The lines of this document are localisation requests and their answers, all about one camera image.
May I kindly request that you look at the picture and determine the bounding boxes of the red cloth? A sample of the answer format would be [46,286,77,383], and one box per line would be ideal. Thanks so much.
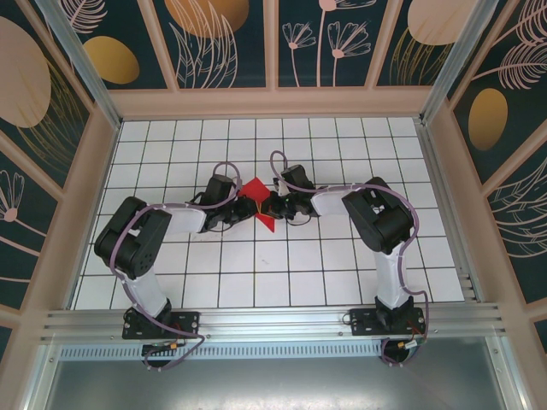
[237,177,278,235]

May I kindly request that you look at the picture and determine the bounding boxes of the grey metal sheet panel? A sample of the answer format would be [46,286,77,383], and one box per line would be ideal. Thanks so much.
[25,358,526,410]

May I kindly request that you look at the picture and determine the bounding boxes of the small circuit board yellow connector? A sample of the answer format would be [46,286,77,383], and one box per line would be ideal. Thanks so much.
[395,337,428,352]
[142,340,185,355]

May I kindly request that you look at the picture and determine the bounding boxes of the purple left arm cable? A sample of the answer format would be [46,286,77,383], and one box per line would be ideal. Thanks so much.
[109,161,244,373]

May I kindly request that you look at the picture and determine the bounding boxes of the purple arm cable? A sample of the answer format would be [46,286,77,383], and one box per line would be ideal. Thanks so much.
[269,149,432,369]
[109,161,244,373]

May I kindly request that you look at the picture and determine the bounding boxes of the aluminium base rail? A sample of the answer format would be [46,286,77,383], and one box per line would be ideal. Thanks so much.
[40,302,508,343]

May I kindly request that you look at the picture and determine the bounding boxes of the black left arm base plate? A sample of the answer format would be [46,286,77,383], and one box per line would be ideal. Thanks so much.
[122,310,201,341]

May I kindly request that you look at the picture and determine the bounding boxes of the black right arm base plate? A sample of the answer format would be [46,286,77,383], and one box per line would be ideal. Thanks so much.
[349,307,426,337]

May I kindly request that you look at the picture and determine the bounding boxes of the aluminium side rail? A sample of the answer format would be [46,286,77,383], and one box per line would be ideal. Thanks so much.
[416,121,484,302]

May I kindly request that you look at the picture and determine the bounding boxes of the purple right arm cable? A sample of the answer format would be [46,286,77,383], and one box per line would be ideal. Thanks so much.
[269,149,432,369]

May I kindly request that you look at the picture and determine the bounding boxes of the aluminium corner post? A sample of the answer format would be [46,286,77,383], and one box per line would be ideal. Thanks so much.
[421,0,501,125]
[36,0,123,129]

